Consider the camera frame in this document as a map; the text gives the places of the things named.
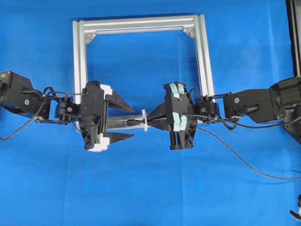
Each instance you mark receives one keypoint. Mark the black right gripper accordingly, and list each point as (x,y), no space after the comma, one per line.
(178,109)

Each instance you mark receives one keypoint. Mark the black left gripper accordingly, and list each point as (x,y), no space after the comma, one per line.
(91,115)

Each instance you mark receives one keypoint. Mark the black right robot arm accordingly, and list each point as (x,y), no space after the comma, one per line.
(280,103)

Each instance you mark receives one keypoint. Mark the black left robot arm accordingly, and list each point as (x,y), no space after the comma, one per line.
(18,96)

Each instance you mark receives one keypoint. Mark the blue table mat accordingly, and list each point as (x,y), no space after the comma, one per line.
(244,177)

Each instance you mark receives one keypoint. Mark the black stand at edge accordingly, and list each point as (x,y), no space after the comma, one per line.
(293,8)

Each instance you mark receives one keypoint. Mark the aluminium extrusion frame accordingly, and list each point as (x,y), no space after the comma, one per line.
(194,26)

